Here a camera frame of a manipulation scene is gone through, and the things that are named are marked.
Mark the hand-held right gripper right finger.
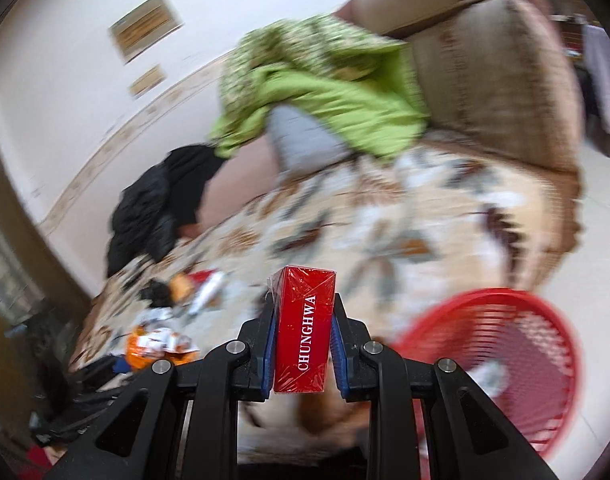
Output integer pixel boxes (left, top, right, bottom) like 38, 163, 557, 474
330, 292, 560, 480

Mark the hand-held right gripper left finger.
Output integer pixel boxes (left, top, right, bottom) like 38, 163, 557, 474
44, 294, 278, 480

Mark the red cigarette pack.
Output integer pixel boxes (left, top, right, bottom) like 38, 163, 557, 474
267, 265, 338, 394

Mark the orange medicine box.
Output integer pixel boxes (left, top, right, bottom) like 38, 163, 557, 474
171, 275, 196, 306

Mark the black plastic bag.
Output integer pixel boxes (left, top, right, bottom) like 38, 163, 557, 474
139, 280, 176, 308

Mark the red mesh basket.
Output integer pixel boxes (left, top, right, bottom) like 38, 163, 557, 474
392, 287, 583, 461

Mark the person's left forearm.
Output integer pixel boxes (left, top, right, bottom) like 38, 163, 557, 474
25, 445, 68, 480

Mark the orange foil snack wrapper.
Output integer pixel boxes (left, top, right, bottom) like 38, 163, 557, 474
125, 325, 198, 371

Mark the white plastic bottle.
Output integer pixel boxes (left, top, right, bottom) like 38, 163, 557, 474
187, 270, 228, 317

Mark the leaf print blanket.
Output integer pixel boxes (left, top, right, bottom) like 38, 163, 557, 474
67, 132, 586, 461

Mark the black puffer jacket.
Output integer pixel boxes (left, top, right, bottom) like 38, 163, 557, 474
106, 165, 178, 278

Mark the black cloth garment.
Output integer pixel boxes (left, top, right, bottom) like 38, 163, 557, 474
162, 144, 226, 228

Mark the grey quilted pillow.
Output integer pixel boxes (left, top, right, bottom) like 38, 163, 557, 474
267, 105, 356, 176

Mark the green quilt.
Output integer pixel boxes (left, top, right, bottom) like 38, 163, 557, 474
210, 14, 430, 163

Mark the brown striped sofa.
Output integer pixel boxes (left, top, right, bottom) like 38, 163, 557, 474
177, 0, 586, 291

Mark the pale hanging cloth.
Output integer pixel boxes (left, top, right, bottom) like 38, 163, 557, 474
582, 22, 610, 136

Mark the brown wooden door frame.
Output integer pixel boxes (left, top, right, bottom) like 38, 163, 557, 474
0, 110, 106, 411

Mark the small tan wall picture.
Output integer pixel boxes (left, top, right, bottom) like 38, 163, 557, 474
130, 65, 166, 98

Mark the large tan wall picture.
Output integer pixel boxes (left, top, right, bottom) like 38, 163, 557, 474
109, 2, 183, 63

